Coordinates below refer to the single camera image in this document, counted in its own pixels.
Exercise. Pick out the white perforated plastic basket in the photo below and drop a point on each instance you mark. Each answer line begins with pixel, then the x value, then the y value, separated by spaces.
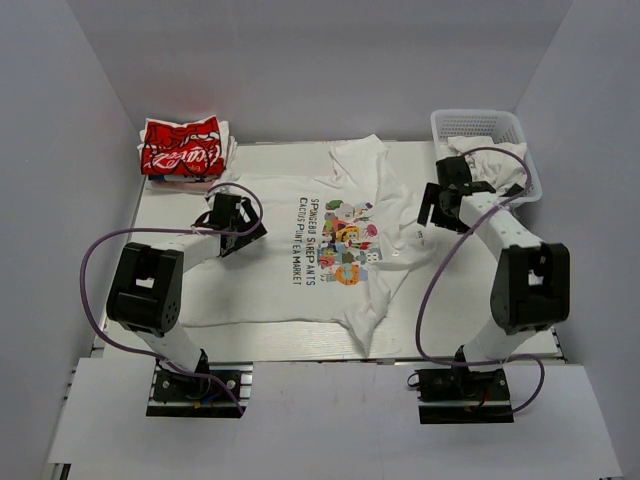
pixel 501 126

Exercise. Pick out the white folded shirts under stack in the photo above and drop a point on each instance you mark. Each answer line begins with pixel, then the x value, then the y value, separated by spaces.
pixel 188 184

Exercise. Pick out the white SpongeBob print t-shirt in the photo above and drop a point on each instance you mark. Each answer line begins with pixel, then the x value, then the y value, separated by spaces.
pixel 337 249

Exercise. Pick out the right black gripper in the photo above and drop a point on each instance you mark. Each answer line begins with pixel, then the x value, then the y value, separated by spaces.
pixel 429 200

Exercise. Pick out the red Coca-Cola folded t-shirt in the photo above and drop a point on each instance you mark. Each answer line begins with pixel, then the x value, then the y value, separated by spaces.
pixel 193 149

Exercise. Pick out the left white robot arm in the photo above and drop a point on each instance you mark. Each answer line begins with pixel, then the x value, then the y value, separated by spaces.
pixel 145 295

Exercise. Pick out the white crumpled shirt in basket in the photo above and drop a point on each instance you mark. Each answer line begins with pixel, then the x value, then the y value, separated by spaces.
pixel 501 171

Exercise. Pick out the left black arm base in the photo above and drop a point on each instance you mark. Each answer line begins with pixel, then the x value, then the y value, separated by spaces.
pixel 173 395

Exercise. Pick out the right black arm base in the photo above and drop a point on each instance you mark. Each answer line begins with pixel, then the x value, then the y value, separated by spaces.
pixel 457 396

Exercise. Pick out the dark green garment in basket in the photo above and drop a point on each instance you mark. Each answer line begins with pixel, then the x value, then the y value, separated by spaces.
pixel 513 191

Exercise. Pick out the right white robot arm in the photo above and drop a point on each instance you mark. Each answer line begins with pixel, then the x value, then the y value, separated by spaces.
pixel 531 286

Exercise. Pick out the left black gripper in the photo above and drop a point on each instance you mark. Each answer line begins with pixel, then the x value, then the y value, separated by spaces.
pixel 247 206

